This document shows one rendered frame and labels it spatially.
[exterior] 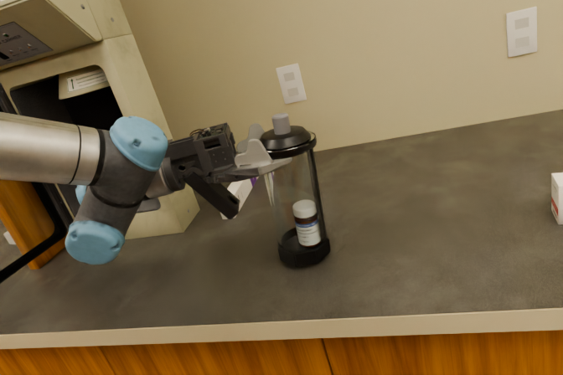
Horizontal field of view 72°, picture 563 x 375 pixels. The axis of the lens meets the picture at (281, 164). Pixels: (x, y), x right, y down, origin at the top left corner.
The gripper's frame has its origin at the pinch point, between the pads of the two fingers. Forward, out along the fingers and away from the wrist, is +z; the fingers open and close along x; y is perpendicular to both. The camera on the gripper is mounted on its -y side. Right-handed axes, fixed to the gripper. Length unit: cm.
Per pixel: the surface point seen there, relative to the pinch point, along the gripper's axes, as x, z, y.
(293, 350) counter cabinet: -12.3, -7.2, -30.7
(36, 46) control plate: 20, -43, 28
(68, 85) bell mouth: 27, -44, 19
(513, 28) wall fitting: 40, 65, 4
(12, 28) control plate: 16, -44, 32
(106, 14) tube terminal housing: 25.3, -29.1, 30.7
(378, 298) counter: -15.9, 8.2, -20.9
